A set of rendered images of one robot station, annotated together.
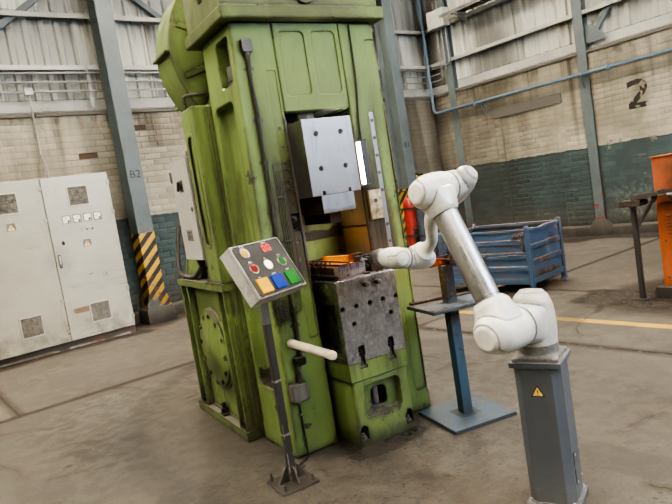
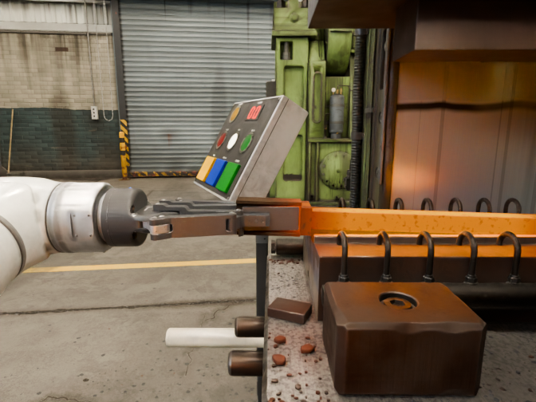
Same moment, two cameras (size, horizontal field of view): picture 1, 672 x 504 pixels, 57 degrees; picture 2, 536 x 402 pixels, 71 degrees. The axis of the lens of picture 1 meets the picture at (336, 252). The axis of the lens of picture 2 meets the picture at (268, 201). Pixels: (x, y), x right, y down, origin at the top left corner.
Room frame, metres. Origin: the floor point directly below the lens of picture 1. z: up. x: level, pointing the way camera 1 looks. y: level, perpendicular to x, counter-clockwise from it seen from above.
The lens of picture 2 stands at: (3.45, -0.51, 1.13)
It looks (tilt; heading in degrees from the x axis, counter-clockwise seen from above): 11 degrees down; 120
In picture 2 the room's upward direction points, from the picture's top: straight up
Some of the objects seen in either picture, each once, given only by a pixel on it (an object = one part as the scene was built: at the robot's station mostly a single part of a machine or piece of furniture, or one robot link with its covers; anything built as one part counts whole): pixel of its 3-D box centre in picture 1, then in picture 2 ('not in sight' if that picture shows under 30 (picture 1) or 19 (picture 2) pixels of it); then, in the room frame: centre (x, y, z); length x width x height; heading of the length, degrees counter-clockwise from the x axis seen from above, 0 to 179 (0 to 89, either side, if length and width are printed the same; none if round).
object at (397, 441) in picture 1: (381, 441); not in sight; (3.21, -0.08, 0.01); 0.58 x 0.39 x 0.01; 120
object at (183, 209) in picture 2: not in sight; (198, 219); (3.15, -0.16, 1.02); 0.11 x 0.01 x 0.04; 25
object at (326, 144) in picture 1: (319, 159); not in sight; (3.45, 0.01, 1.56); 0.42 x 0.39 x 0.40; 30
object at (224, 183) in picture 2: (291, 277); (229, 178); (2.91, 0.23, 1.01); 0.07 x 0.05 x 0.07; 145
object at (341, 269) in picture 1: (330, 268); (463, 255); (3.43, 0.05, 0.96); 0.42 x 0.20 x 0.09; 30
